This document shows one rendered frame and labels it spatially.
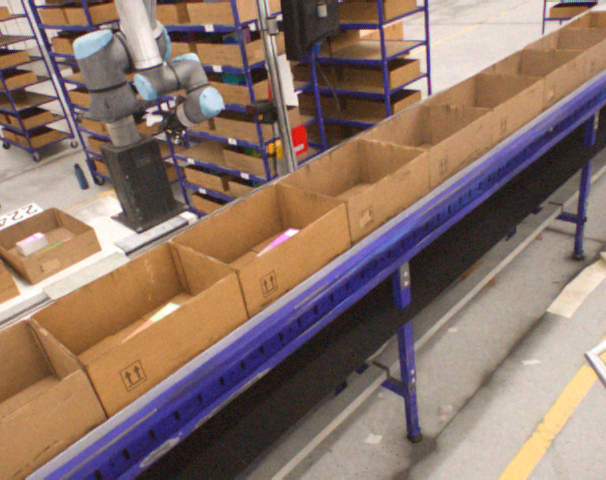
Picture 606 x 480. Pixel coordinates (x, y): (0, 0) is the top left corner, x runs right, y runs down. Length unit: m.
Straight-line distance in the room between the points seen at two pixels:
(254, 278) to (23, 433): 0.58
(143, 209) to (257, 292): 1.08
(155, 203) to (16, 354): 1.11
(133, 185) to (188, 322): 1.14
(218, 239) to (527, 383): 1.42
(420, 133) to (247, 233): 0.90
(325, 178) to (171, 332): 0.86
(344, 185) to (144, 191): 0.84
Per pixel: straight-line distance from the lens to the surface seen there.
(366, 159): 2.00
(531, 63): 2.94
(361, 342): 1.72
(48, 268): 2.26
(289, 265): 1.44
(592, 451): 2.31
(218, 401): 1.35
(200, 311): 1.30
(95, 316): 1.51
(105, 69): 2.27
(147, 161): 2.35
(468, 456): 2.23
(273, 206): 1.76
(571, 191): 3.30
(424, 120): 2.30
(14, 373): 1.49
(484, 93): 2.61
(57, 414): 1.23
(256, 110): 2.45
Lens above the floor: 1.73
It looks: 30 degrees down
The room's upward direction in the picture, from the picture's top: 11 degrees counter-clockwise
